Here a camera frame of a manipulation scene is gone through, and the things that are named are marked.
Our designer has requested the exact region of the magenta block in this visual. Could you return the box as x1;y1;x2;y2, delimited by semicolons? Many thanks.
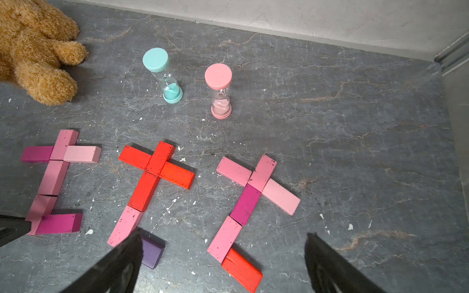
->
230;184;261;226
21;146;54;163
36;214;83;234

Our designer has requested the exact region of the teal sand timer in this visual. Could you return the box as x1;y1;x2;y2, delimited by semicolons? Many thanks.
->
142;48;183;104

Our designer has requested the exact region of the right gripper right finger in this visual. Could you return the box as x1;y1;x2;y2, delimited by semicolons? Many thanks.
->
305;233;383;293

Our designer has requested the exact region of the pink block stem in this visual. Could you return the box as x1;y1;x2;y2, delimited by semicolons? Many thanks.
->
207;216;242;263

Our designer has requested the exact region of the pink block carried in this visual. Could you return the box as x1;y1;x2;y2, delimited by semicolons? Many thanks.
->
262;178;300;216
216;157;252;187

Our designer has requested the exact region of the brown teddy bear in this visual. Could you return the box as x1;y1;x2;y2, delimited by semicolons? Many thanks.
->
1;1;89;106

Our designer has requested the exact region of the purple block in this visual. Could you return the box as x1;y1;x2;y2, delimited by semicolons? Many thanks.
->
142;234;166;269

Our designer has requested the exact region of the red block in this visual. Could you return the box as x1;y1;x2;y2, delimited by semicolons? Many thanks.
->
128;172;160;212
160;162;195;189
118;145;151;170
221;248;263;293

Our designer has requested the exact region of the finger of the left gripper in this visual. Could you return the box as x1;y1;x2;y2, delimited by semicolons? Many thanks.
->
0;215;31;247

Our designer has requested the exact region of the pink sand timer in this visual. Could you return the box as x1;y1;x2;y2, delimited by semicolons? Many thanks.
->
205;63;232;120

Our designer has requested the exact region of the light pink block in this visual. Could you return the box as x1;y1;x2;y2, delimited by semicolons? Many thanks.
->
50;129;79;161
248;155;277;192
63;145;101;164

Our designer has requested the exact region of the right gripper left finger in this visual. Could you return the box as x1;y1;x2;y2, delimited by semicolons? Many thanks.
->
62;231;143;293

